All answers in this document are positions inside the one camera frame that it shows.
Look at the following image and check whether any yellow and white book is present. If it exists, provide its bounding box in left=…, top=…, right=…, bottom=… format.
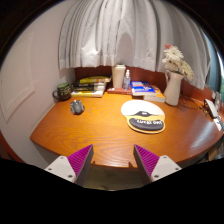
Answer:
left=70, top=89, right=106, bottom=98

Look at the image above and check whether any beige tumbler with lid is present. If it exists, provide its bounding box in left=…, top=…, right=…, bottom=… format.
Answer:
left=111, top=63, right=127, bottom=89

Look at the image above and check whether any white flower bouquet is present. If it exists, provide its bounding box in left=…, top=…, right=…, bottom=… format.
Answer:
left=161, top=43, right=195, bottom=82

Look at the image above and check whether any clear spray bottle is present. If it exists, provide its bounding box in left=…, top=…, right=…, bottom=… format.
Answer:
left=122, top=69, right=132, bottom=91

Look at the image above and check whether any dark green mug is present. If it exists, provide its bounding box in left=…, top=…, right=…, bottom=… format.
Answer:
left=52, top=82, right=73, bottom=102

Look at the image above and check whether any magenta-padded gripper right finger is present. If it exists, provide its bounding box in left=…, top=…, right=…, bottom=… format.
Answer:
left=133, top=144, right=183, bottom=185

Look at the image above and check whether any window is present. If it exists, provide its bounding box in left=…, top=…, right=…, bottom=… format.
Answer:
left=205, top=33, right=224, bottom=98

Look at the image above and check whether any red-brown book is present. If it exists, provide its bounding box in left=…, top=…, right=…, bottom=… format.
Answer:
left=106, top=85, right=133, bottom=95

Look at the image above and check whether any orange book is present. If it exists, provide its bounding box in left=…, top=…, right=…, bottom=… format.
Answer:
left=143, top=84, right=167, bottom=103

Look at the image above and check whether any white tablet device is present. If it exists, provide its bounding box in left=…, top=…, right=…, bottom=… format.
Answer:
left=203, top=98, right=220, bottom=119

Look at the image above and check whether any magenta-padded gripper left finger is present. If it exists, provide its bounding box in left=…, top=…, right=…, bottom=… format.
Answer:
left=44, top=143, right=95, bottom=187

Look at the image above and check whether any white pitcher vase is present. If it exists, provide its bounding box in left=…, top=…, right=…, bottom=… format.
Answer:
left=162, top=69, right=185, bottom=107

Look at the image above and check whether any white pleated curtain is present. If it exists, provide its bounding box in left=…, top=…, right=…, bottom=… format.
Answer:
left=58, top=0, right=212, bottom=90

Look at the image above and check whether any grey black computer mouse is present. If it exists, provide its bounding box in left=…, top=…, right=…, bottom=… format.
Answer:
left=70, top=99, right=86, bottom=115

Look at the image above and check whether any blue book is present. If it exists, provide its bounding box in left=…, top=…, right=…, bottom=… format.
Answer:
left=130, top=80, right=157, bottom=98

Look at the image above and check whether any black cable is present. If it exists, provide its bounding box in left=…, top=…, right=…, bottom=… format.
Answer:
left=179, top=94, right=208, bottom=112

